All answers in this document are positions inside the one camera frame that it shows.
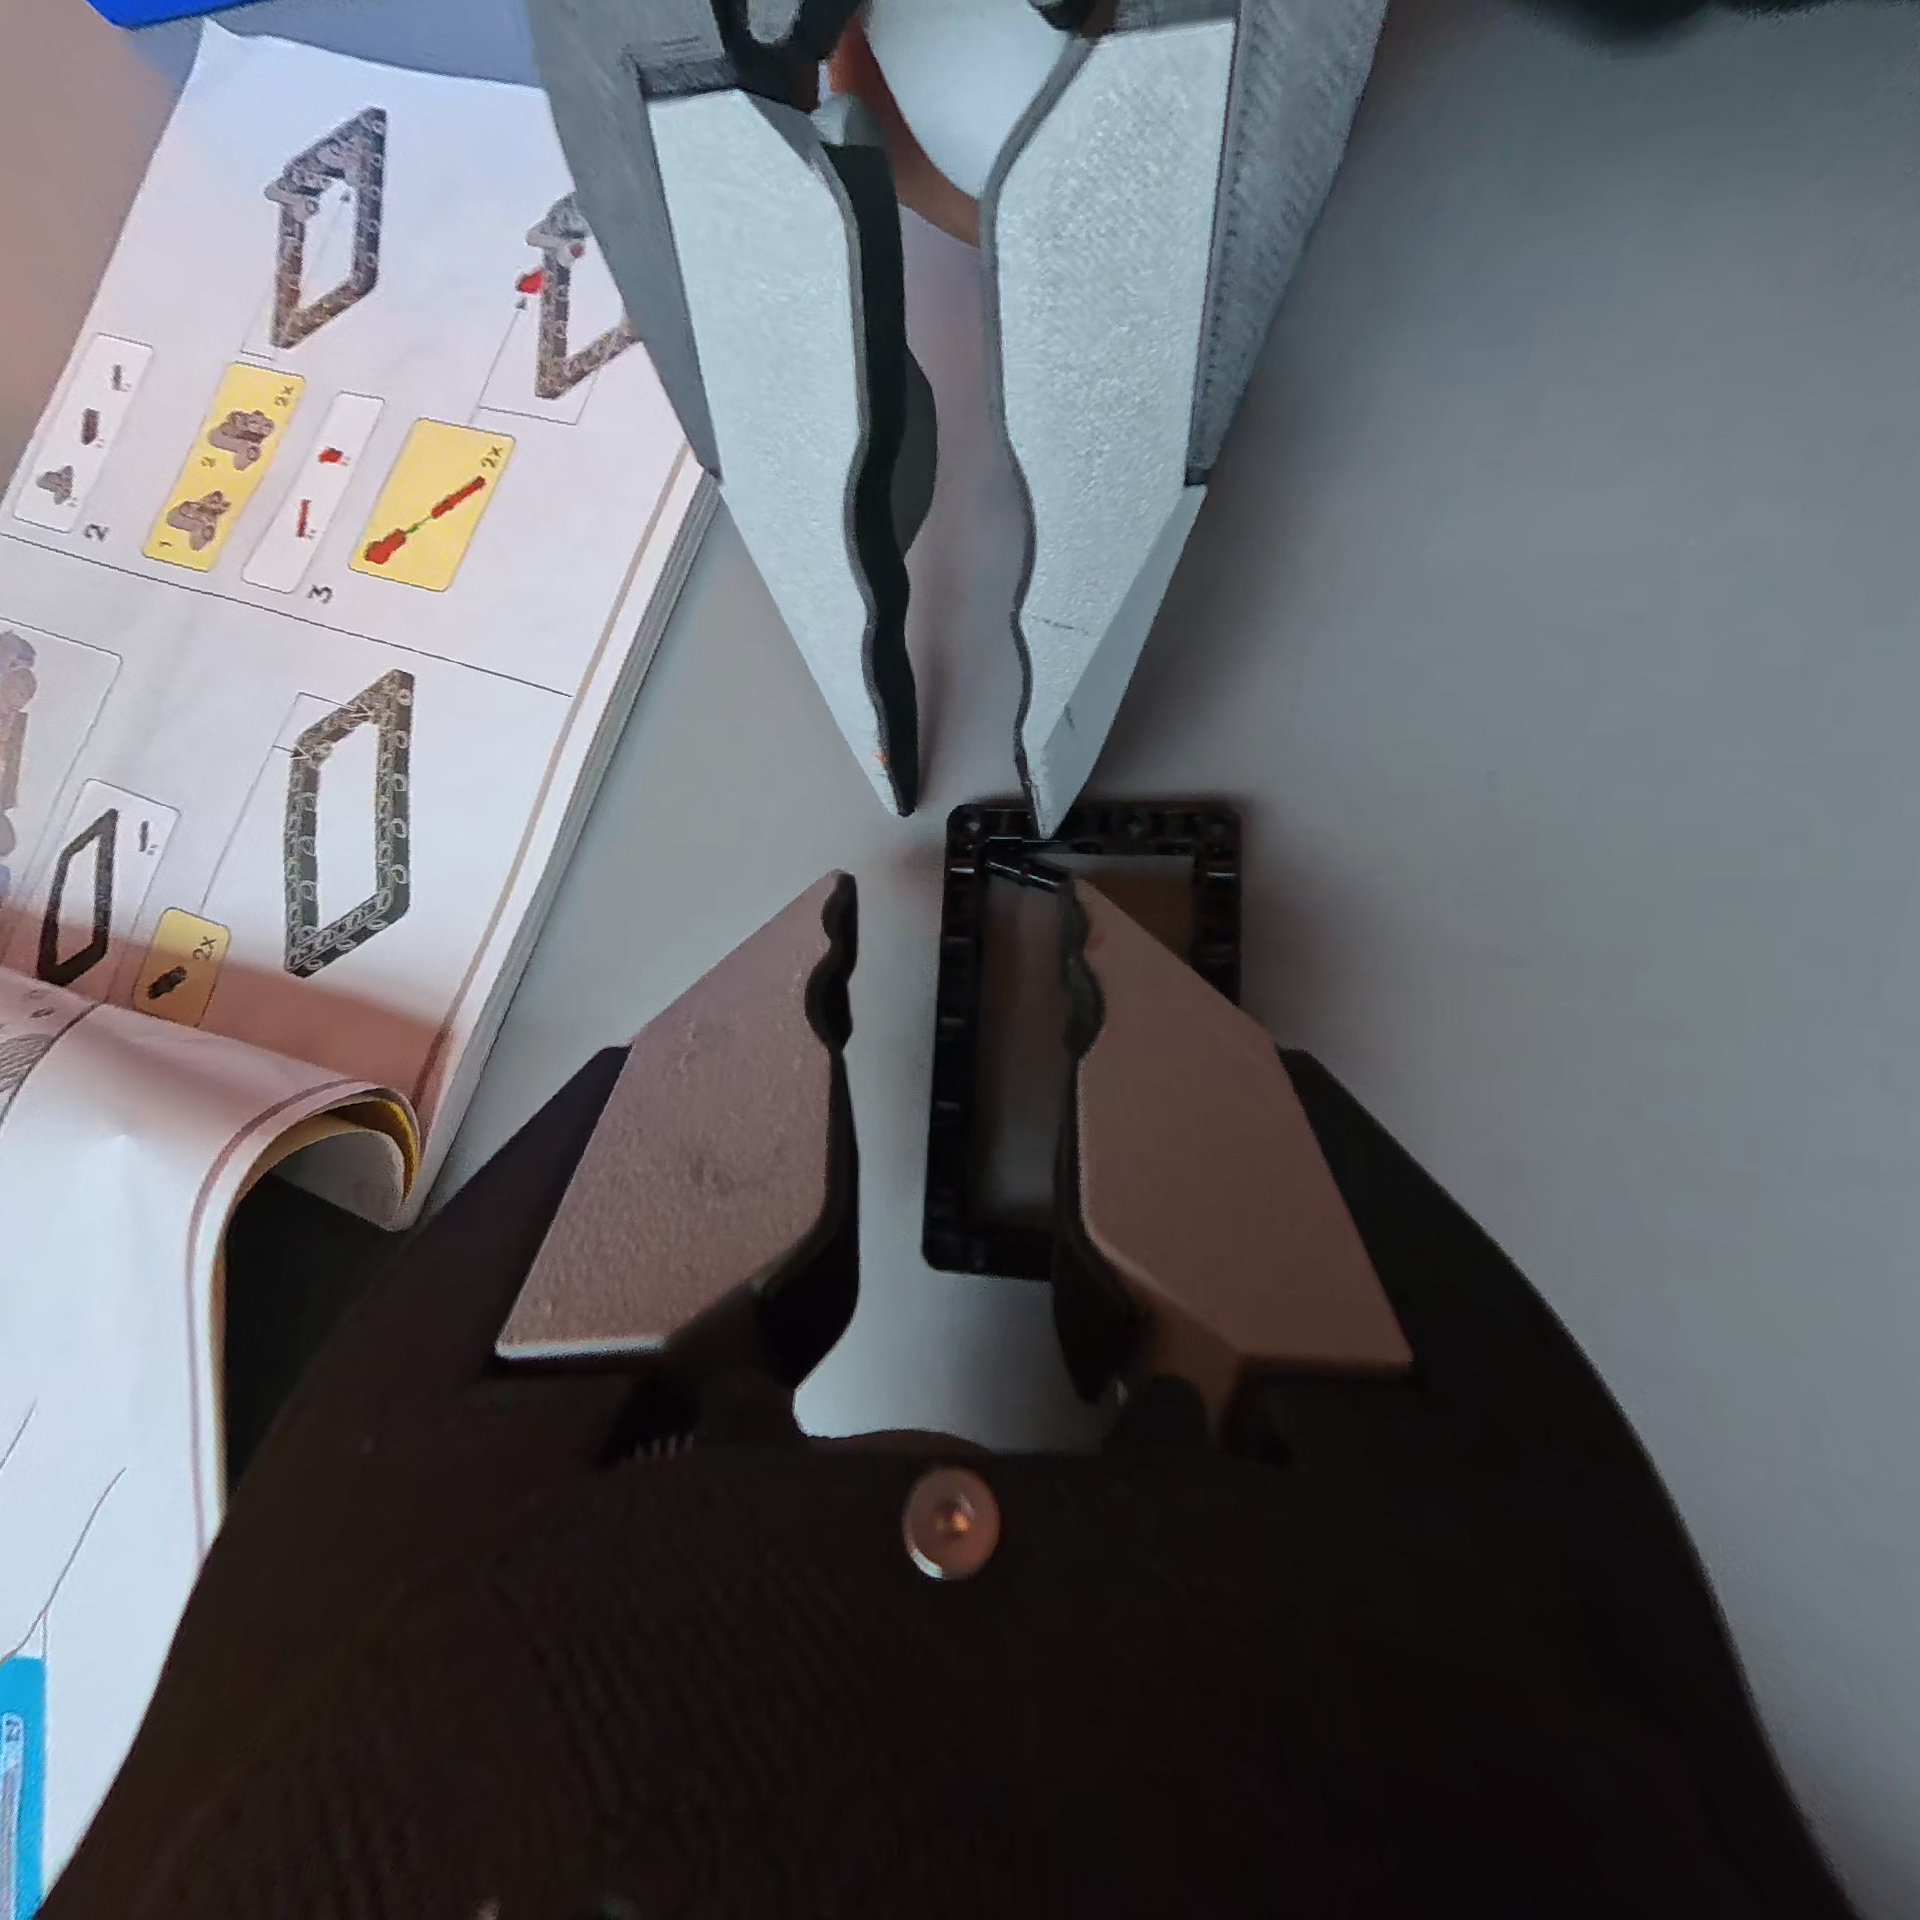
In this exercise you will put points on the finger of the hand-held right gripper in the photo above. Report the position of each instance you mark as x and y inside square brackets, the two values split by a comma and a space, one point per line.
[1111, 376]
[764, 376]

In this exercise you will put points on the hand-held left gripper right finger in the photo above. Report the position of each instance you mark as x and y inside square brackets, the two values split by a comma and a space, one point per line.
[1216, 1169]

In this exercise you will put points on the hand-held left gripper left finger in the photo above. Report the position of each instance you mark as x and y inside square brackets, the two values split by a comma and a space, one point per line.
[705, 1155]

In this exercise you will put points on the black rectangular lego frame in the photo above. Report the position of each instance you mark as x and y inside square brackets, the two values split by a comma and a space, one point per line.
[951, 1049]

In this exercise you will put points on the lego instruction booklet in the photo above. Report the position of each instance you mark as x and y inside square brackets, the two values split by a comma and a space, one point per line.
[451, 675]

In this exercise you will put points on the person's right hand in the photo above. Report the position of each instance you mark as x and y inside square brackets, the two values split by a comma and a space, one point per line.
[945, 207]

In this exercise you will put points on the blue plastic bin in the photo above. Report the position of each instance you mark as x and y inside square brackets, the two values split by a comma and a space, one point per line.
[196, 12]

